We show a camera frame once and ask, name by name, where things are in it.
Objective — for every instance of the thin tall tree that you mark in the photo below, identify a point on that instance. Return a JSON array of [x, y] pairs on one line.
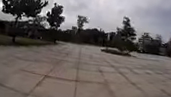
[[81, 21]]

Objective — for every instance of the round planter bed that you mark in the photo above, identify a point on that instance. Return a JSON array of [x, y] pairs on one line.
[[116, 52]]

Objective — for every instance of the grey paved plaza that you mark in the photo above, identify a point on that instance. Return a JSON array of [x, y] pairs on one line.
[[78, 80]]

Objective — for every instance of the tree in round planter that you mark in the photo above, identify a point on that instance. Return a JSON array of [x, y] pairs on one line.
[[125, 34]]

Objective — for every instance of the small dark tree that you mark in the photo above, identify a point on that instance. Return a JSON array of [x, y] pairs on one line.
[[55, 17]]

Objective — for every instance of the dark hedge row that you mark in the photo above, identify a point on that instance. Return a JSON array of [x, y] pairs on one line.
[[42, 31]]

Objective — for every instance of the distant building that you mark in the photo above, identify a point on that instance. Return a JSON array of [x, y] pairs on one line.
[[150, 46]]

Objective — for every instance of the distant trees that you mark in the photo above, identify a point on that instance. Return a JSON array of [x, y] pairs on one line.
[[162, 44]]

